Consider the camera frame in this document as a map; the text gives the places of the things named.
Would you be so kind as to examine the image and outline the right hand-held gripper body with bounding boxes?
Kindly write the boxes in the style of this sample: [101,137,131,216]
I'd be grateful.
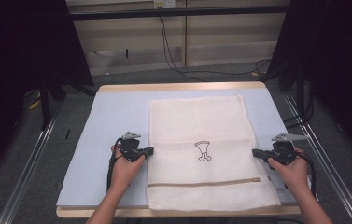
[267,133,311,166]

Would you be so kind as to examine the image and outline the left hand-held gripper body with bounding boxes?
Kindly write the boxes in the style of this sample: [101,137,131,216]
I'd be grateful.
[120,131,144,163]

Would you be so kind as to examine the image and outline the white mesh laundry bag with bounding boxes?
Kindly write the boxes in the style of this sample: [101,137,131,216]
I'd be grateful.
[146,94,282,212]

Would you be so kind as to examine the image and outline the person's right hand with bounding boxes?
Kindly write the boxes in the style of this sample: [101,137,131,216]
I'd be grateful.
[266,147,310,196]

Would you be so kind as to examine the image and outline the person's left hand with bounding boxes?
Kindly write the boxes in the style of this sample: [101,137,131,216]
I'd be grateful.
[110,145,149,194]

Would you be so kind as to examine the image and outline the pale blue table mat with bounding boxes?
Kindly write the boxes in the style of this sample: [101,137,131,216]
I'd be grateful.
[56,87,319,208]

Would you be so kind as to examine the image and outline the black metal stand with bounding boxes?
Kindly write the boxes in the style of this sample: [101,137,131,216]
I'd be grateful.
[259,62,308,120]
[37,74,97,131]

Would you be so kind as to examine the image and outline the wooden table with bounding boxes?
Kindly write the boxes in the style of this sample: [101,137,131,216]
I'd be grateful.
[55,81,319,218]

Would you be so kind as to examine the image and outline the black curtain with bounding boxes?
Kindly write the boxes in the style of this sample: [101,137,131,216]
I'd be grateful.
[0,0,94,188]
[268,0,352,166]

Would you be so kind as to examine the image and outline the yellow floor tape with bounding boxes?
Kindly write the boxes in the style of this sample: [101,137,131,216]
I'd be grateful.
[23,91,42,111]

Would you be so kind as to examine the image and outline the black horizontal metal bar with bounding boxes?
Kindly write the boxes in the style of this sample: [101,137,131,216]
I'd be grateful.
[70,5,289,21]

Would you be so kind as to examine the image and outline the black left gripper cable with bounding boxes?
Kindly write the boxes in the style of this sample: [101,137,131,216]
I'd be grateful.
[106,138,124,193]

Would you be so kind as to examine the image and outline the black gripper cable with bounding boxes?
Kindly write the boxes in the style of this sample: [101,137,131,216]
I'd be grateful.
[106,138,124,193]
[294,152,317,200]

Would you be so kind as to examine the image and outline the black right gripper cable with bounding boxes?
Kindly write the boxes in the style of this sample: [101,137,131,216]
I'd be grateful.
[294,152,317,200]

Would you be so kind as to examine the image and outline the aluminium floor rail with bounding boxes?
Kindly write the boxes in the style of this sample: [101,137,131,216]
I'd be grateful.
[283,92,352,224]
[0,108,60,224]

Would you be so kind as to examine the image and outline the black floor cable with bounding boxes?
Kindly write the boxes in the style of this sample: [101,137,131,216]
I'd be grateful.
[159,16,273,82]
[161,16,273,77]

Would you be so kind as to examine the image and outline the white wall outlet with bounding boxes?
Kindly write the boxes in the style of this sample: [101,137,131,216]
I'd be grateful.
[153,0,176,9]

